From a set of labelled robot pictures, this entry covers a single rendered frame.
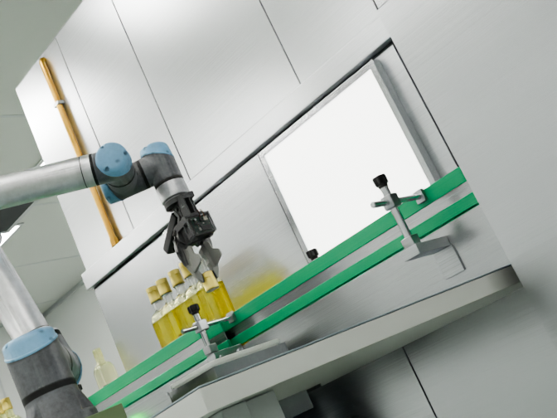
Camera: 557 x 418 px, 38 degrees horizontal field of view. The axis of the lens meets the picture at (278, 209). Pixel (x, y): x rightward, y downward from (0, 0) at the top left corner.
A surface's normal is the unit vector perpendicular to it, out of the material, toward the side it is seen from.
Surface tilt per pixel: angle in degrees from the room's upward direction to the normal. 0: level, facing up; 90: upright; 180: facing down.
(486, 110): 90
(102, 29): 90
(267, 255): 90
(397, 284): 90
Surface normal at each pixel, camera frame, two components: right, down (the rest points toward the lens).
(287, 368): 0.48, -0.43
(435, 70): -0.67, 0.11
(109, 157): 0.03, -0.30
